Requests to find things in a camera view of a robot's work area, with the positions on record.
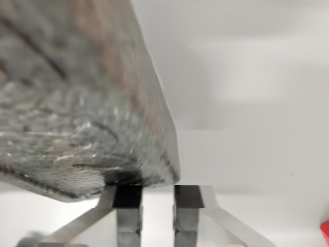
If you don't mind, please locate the red toy piece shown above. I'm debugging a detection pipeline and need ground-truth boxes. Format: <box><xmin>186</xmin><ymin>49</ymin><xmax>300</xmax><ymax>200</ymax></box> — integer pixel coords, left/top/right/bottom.
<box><xmin>319</xmin><ymin>218</ymin><xmax>329</xmax><ymax>240</ymax></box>

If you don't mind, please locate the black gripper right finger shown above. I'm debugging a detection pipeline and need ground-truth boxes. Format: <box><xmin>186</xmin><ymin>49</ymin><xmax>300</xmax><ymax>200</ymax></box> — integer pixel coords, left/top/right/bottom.
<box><xmin>173</xmin><ymin>185</ymin><xmax>277</xmax><ymax>247</ymax></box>

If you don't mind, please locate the grey textured toy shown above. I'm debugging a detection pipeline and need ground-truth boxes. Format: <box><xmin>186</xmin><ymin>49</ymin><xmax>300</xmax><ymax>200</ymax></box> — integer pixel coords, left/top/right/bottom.
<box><xmin>0</xmin><ymin>0</ymin><xmax>181</xmax><ymax>204</ymax></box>

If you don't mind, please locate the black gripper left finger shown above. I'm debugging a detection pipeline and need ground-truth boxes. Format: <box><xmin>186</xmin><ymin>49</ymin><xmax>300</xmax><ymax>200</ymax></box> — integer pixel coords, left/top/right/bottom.
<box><xmin>38</xmin><ymin>185</ymin><xmax>143</xmax><ymax>247</ymax></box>

